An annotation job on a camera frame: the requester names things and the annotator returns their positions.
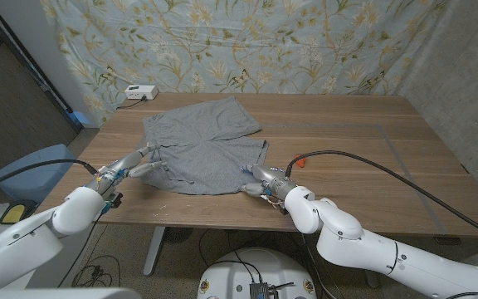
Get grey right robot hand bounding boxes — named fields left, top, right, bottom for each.
left=241, top=164, right=302, bottom=201

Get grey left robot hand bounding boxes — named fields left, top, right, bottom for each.
left=95, top=143, right=169, bottom=190

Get grey shorts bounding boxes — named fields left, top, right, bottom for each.
left=137, top=96, right=270, bottom=196

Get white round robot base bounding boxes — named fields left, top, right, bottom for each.
left=197, top=248, right=318, bottom=299

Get small blue box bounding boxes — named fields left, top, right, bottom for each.
left=72, top=110, right=95, bottom=128

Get white power strip box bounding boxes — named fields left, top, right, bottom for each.
left=124, top=84, right=159, bottom=101

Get black round fan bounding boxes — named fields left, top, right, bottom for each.
left=163, top=227, right=194, bottom=245

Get white table leg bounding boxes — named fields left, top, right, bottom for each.
left=143, top=226, right=168, bottom=277

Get grey electronics module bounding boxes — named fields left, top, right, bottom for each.
left=249, top=282, right=280, bottom=299

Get yellow and black pedal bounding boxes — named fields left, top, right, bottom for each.
left=0, top=201, right=37, bottom=225

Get perforated partition panel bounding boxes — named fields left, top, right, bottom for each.
left=0, top=0, right=85, bottom=200

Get floral print backdrop cloth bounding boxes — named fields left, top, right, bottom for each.
left=39, top=0, right=447, bottom=128

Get grey table leg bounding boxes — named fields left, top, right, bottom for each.
left=363, top=269, right=381, bottom=290

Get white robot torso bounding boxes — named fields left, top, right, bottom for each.
left=0, top=287, right=143, bottom=299

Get black power strip cable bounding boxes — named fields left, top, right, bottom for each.
left=116, top=97, right=147, bottom=111

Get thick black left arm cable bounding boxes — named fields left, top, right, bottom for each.
left=0, top=159, right=99, bottom=194

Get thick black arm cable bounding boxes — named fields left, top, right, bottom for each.
left=0, top=159, right=99, bottom=194
left=285, top=149, right=478, bottom=246

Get black base cable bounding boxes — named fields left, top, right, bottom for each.
left=209, top=248, right=265, bottom=284

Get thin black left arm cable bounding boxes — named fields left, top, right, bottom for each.
left=58, top=211, right=105, bottom=287

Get black floor cable bundle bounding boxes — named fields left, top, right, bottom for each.
left=71, top=253, right=122, bottom=288

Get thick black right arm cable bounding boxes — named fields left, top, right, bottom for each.
left=285, top=149, right=478, bottom=246

